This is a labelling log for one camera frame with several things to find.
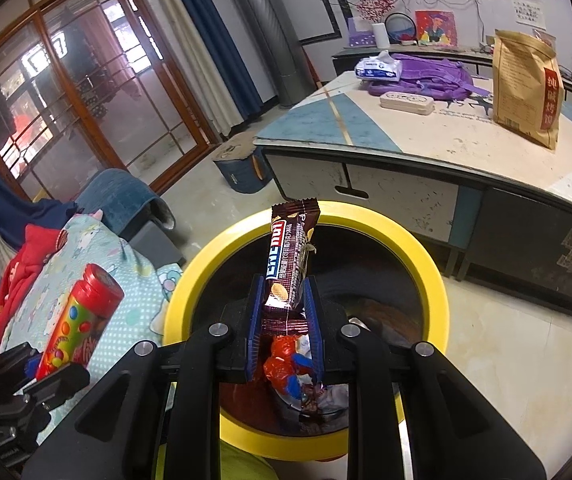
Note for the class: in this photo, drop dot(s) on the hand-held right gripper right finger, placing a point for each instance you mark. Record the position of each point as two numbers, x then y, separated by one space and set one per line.
314 330

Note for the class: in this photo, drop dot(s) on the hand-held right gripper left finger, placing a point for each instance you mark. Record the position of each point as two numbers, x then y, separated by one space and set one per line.
257 330

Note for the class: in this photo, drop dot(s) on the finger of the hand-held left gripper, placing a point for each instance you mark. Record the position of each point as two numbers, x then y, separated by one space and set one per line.
13 355
58 380

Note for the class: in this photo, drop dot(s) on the red plastic bag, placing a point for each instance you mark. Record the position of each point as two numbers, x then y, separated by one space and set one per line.
281 365

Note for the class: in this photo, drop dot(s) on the blue plastic wrapper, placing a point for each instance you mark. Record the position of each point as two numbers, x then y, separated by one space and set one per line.
296 385

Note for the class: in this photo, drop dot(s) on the red candy tube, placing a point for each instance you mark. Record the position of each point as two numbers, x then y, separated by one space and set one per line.
78 315

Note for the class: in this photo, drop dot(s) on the white plastic bag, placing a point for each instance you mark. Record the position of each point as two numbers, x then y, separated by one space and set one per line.
333 397

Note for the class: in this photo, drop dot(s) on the brown wafer bar wrapper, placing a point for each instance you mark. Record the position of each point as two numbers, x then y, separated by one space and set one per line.
286 260

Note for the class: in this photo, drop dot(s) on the yellow rimmed trash bin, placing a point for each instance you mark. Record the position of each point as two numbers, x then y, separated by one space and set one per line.
365 220

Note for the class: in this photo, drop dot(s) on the red garment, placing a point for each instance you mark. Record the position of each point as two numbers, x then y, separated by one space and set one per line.
21 270

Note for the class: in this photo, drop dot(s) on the cartoon cat printed bedsheet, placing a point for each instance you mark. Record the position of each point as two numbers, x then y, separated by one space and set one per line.
131 280

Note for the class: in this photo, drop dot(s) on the cardboard box on floor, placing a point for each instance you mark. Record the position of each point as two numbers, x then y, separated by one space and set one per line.
241 165

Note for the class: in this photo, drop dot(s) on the blue denim cloth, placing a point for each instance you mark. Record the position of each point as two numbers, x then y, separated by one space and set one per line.
116 195

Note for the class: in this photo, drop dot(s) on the blue and cream coffee table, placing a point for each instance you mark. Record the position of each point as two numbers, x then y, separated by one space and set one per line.
440 135

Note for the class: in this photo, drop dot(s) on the white tissue pack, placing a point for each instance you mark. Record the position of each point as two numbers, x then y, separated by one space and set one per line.
378 67

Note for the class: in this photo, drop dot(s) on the dark television cabinet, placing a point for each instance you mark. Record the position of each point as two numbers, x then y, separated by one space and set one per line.
345 60

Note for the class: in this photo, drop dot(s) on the purple backpack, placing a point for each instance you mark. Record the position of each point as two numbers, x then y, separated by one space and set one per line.
430 77

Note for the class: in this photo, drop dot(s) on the wooden framed glass door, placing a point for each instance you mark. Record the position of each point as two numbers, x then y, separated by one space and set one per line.
91 85

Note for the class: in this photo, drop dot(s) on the beige curtain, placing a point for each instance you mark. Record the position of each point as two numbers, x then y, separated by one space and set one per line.
186 50

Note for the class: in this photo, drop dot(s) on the grey tower air conditioner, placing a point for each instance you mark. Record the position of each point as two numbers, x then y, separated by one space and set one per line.
266 35

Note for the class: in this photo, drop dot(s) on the round table mirror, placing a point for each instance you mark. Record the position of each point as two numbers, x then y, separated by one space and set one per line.
400 27

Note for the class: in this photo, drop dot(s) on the brown paper bag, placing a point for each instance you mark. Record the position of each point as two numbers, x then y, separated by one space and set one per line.
525 90

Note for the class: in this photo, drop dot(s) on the colourful painting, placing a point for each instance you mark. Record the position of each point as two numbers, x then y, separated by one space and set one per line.
435 27

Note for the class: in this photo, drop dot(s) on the red berry branch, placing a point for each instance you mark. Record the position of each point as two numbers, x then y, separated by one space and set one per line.
375 7

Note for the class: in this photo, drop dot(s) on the white wall notice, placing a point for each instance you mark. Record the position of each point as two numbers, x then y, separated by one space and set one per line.
530 12

